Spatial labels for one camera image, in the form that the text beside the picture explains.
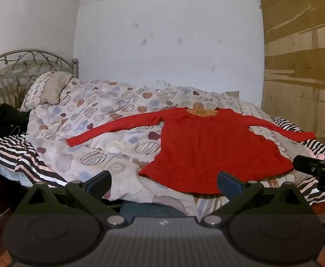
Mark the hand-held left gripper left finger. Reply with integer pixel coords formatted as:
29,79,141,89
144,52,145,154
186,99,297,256
15,170,130,229

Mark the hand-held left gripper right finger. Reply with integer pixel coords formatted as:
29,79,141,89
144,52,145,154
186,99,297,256
200,171,316,228

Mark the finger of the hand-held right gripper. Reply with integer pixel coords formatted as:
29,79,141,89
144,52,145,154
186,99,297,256
293,155,325,178

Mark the red long-sleeved dress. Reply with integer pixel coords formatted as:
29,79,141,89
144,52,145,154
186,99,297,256
66,107,317,195

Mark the pile of black clothes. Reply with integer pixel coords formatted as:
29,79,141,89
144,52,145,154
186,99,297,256
0,89,31,140

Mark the circle-patterned quilt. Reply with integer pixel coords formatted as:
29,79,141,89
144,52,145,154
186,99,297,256
26,78,319,217

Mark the black and white striped sheet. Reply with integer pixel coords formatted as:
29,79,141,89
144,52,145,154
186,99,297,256
0,115,325,206

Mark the brown plywood board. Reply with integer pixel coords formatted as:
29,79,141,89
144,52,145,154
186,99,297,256
258,0,325,149

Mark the patterned beige pillow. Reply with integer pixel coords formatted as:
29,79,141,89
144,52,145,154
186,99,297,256
20,71,74,112

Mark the metal scrollwork headboard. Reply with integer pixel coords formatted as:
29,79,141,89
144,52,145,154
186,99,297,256
0,49,79,107

